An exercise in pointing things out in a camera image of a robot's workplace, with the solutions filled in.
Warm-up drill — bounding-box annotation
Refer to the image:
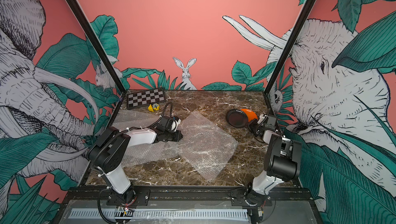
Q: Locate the black right frame post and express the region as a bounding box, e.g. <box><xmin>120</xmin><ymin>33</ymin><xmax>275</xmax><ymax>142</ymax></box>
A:
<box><xmin>264</xmin><ymin>0</ymin><xmax>316</xmax><ymax>96</ymax></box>

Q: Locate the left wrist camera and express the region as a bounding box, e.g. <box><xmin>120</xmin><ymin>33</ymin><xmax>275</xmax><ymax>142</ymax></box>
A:
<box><xmin>171</xmin><ymin>116</ymin><xmax>181</xmax><ymax>132</ymax></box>

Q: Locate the bubble plate bundle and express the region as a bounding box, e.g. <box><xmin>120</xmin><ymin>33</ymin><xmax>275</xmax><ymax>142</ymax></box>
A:
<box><xmin>177</xmin><ymin>111</ymin><xmax>238</xmax><ymax>181</ymax></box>

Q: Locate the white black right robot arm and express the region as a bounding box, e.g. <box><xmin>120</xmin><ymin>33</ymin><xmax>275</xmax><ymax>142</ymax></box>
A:
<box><xmin>249</xmin><ymin>114</ymin><xmax>302</xmax><ymax>195</ymax></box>

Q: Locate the black frame post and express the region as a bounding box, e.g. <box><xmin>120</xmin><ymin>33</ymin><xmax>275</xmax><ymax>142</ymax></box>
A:
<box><xmin>66</xmin><ymin>0</ymin><xmax>126</xmax><ymax>94</ymax></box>
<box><xmin>264</xmin><ymin>0</ymin><xmax>316</xmax><ymax>96</ymax></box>

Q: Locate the black white chessboard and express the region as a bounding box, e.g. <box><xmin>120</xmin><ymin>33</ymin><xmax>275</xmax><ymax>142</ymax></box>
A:
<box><xmin>127</xmin><ymin>88</ymin><xmax>166</xmax><ymax>109</ymax></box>

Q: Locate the orange dinner plate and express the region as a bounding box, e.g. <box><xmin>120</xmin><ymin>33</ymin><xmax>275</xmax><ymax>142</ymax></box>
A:
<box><xmin>241</xmin><ymin>108</ymin><xmax>258</xmax><ymax>122</ymax></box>

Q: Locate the small yellow toy block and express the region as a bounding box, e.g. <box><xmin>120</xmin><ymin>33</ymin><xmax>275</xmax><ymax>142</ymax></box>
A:
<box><xmin>147</xmin><ymin>103</ymin><xmax>160</xmax><ymax>112</ymax></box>

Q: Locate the black left frame post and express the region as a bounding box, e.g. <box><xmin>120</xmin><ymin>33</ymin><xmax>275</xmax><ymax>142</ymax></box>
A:
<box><xmin>66</xmin><ymin>0</ymin><xmax>126</xmax><ymax>94</ymax></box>

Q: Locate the white slotted cable duct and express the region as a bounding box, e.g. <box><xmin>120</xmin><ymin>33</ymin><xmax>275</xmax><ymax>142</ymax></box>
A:
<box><xmin>67</xmin><ymin>208</ymin><xmax>249</xmax><ymax>222</ymax></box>

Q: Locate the black dinner plate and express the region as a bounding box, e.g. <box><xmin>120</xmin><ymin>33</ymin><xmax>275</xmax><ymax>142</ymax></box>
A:
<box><xmin>225</xmin><ymin>109</ymin><xmax>249</xmax><ymax>129</ymax></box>

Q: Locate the clear bubble wrap sheet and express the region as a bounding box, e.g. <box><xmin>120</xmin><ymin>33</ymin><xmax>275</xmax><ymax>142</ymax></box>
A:
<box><xmin>107</xmin><ymin>109</ymin><xmax>159</xmax><ymax>131</ymax></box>

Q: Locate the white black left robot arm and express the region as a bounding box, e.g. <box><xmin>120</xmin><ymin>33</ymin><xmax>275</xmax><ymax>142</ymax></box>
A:
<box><xmin>88</xmin><ymin>116</ymin><xmax>183</xmax><ymax>195</ymax></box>

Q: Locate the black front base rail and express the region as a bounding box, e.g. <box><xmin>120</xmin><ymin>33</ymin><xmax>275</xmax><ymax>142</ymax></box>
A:
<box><xmin>62</xmin><ymin>185</ymin><xmax>313</xmax><ymax>207</ymax></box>

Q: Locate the pink bubble bundle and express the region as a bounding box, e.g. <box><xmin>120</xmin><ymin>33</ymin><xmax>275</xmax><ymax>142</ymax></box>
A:
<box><xmin>104</xmin><ymin>120</ymin><xmax>180</xmax><ymax>170</ymax></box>

